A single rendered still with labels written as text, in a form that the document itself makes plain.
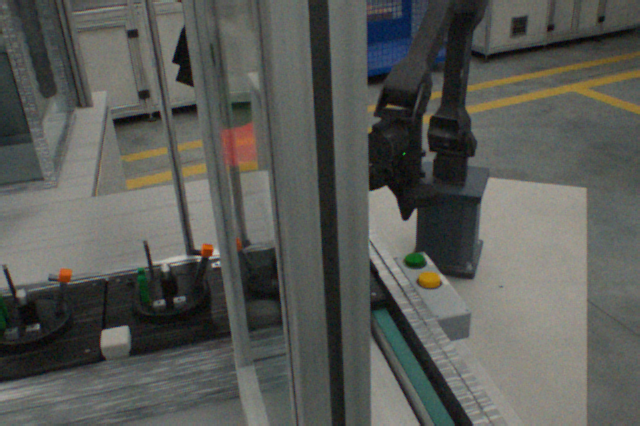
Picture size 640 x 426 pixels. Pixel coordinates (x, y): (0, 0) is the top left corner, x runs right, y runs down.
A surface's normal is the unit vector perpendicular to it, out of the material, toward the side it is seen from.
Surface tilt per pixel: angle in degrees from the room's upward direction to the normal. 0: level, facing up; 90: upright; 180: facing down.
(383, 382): 0
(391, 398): 0
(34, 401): 90
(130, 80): 90
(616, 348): 0
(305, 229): 90
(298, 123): 90
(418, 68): 31
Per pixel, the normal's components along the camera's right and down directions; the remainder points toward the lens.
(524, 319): -0.05, -0.87
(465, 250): 0.40, 0.42
